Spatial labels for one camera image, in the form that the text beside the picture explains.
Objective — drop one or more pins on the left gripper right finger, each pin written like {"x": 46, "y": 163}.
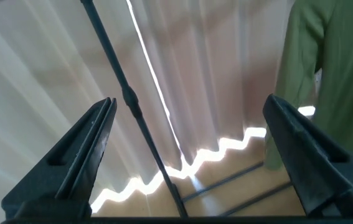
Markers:
{"x": 313, "y": 168}

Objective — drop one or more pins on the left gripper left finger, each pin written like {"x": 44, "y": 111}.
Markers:
{"x": 70, "y": 168}

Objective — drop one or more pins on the green long-sleeved shirt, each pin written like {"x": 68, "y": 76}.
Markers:
{"x": 344, "y": 77}

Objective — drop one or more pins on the black clothes rack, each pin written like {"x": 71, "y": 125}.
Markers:
{"x": 129, "y": 96}

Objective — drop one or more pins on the beige curtain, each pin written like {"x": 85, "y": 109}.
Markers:
{"x": 39, "y": 62}

